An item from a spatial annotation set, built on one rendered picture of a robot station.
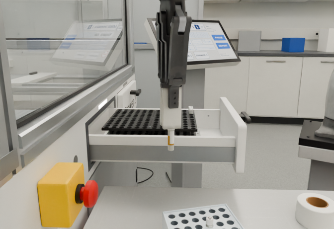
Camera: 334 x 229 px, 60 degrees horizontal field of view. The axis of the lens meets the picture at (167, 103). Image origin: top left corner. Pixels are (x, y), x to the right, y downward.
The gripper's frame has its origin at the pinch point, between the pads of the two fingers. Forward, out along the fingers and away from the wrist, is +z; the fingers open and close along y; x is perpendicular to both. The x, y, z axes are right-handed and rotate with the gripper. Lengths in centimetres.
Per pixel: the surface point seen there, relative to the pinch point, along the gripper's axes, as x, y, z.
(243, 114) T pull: -24.5, 21.1, 8.6
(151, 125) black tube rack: -0.5, 21.1, 9.8
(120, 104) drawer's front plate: 5.2, 46.8, 10.4
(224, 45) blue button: -61, 117, -6
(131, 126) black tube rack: 4.2, 20.9, 9.9
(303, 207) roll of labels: -24.9, -3.0, 19.9
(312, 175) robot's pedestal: -57, 32, 34
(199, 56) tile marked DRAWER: -41, 105, 0
